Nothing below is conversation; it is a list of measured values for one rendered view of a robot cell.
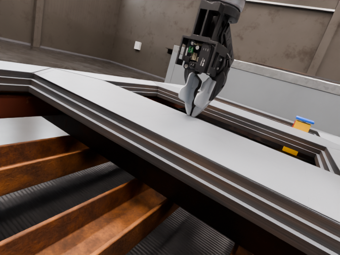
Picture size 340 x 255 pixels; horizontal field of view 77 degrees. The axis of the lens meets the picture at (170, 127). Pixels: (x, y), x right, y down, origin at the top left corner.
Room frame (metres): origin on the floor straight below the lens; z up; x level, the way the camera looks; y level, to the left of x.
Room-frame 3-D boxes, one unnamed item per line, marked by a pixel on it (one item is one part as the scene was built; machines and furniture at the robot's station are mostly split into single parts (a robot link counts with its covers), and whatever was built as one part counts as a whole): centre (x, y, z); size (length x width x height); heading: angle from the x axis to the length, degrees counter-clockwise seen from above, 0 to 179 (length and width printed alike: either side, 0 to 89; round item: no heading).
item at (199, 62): (0.43, -0.03, 1.00); 0.09 x 0.08 x 0.12; 152
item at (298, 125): (0.81, -0.47, 0.78); 0.05 x 0.05 x 0.19; 62
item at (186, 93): (0.44, -0.01, 0.89); 0.06 x 0.03 x 0.09; 152
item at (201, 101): (0.43, -0.04, 0.89); 0.06 x 0.03 x 0.09; 152
